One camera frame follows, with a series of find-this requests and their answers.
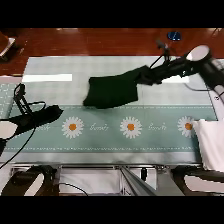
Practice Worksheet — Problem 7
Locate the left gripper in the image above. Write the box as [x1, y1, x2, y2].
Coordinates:
[21, 104, 65, 130]

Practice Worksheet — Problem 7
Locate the dark green T-shirt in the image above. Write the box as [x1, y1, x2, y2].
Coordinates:
[82, 65, 152, 110]

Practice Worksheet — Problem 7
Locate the silver frame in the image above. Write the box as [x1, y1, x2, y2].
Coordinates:
[9, 162, 205, 197]

